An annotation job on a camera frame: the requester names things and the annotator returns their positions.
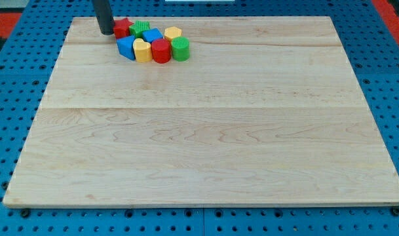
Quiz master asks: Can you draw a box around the yellow hexagon block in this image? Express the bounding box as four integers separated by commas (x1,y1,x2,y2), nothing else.
164,26,182,42

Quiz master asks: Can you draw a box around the light wooden board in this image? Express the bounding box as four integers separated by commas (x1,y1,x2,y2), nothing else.
3,16,399,208

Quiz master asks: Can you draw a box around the red star block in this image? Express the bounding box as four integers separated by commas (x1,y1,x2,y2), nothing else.
113,18,134,39

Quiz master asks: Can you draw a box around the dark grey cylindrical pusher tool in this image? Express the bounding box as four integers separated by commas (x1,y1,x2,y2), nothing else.
92,0,115,35

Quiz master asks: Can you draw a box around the yellow heart block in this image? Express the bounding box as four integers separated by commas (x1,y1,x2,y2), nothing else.
133,38,153,63

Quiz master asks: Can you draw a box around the green star block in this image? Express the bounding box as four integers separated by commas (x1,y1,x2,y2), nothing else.
129,20,150,38

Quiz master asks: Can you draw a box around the red cylinder block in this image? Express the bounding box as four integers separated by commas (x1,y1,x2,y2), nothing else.
151,39,171,64

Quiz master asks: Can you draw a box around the blue cube block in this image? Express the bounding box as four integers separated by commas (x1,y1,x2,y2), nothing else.
142,28,163,43

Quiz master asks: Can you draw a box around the green cylinder block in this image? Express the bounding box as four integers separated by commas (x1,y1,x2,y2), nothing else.
171,37,190,62

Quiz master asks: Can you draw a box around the blue triangle block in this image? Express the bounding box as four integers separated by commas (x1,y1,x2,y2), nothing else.
117,35,136,60

